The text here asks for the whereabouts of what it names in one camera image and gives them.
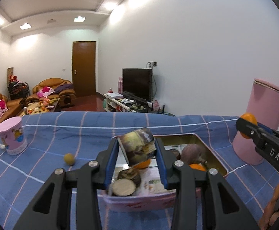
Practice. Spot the pink metal tin box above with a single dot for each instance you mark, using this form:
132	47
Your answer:
162	201

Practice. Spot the brown wooden door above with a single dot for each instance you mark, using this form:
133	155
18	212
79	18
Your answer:
83	68

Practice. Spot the white tv stand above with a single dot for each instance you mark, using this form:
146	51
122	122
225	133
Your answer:
115	102

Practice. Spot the blue plaid tablecloth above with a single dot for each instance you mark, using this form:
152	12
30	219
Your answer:
52	135

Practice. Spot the printed paper liner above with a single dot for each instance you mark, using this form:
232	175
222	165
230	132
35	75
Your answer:
151	182

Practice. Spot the large orange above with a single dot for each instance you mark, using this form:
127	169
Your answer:
143	164

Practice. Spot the pink floral cushion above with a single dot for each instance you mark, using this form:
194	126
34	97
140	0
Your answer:
45	92

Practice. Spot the pink thermos jug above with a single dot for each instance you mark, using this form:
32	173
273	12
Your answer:
264	105

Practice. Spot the dark sugarcane piece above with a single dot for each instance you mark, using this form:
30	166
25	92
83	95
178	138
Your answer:
131	174

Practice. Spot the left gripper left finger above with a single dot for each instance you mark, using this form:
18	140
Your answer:
50	208

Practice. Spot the green-brown longan fruit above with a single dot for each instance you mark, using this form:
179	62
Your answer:
69	159

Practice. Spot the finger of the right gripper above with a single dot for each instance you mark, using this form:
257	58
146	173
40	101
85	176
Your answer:
265	128
251	130

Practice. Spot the cluttered coffee table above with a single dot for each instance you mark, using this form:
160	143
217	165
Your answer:
50	105

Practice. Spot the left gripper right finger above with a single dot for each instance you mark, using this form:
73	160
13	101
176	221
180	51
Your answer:
222	208

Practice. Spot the black television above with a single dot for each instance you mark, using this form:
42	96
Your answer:
137	82

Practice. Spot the black rack with items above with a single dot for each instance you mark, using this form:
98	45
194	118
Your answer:
17	89

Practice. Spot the brown leather armchair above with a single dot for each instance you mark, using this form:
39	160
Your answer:
64	90

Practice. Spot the cut sugarcane piece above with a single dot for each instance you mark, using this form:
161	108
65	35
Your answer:
123	187

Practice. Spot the pink cartoon mug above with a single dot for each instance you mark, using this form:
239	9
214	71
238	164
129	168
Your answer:
12	137

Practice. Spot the purple passion fruit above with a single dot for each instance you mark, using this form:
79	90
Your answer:
176	153

